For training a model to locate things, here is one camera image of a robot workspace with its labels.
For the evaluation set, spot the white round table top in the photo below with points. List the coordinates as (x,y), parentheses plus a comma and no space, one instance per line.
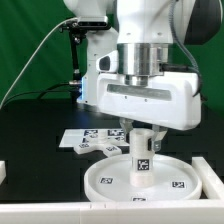
(122,178)

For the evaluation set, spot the white L-shaped fence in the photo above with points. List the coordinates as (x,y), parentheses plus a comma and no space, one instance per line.
(209,210)

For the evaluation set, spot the white block at left edge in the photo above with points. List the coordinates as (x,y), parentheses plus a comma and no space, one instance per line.
(2,171)

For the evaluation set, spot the black camera on stand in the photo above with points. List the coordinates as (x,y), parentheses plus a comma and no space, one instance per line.
(77,28)

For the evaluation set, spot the white marker sheet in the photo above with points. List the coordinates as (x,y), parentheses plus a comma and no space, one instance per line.
(71,137)

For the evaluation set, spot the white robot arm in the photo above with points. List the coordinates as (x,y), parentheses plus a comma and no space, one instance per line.
(129,74)

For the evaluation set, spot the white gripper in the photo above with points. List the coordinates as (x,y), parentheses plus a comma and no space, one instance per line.
(168,101)

